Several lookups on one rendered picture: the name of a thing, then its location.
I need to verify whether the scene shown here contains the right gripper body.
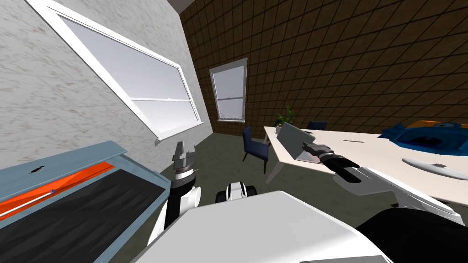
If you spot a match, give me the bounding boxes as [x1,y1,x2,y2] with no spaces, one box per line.
[302,142,335,158]

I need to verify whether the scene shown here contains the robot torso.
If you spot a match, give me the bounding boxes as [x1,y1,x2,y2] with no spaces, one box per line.
[131,182,394,263]

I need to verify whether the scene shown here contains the large white window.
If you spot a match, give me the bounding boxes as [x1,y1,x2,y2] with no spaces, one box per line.
[25,0,204,147]

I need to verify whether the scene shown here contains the blue-grey cabinet with orange inside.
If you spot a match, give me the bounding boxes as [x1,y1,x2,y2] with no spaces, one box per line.
[0,140,172,263]

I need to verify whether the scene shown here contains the white table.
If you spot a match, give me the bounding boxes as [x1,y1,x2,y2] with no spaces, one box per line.
[264,126,468,207]

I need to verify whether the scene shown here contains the orange flat object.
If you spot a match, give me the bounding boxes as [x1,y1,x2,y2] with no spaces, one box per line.
[407,120,468,129]

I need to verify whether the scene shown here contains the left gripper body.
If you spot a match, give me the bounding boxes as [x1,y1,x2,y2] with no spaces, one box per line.
[172,153,197,172]

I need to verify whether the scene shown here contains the green plant in white pot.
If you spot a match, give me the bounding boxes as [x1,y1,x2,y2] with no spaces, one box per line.
[274,105,298,135]

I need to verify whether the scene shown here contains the grey laptop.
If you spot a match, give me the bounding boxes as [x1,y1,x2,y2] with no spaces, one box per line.
[276,122,323,163]

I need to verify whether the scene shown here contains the dark blue chair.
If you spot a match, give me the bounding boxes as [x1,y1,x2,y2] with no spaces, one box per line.
[306,120,328,132]
[241,126,271,174]

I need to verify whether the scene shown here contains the small white window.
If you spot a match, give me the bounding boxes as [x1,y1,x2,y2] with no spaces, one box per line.
[209,58,249,123]

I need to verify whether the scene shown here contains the grey flat oblong object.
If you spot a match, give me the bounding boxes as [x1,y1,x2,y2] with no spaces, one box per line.
[402,157,468,181]

